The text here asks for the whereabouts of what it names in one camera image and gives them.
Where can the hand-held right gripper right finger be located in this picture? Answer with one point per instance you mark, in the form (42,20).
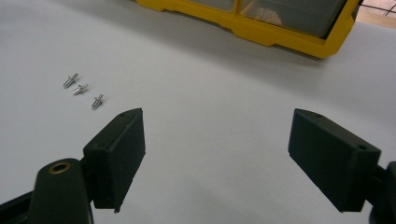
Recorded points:
(333,161)

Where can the clear plastic parts drawer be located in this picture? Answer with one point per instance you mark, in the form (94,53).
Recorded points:
(214,3)

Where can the small metal pin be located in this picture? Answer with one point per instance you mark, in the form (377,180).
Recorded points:
(70,80)
(80,89)
(97,102)

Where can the yellow black organizer cabinet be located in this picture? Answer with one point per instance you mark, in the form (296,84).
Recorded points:
(280,37)

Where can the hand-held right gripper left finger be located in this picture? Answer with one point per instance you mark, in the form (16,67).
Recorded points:
(115,161)

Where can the white table cover sheet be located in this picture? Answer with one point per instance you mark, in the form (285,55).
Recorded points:
(218,93)

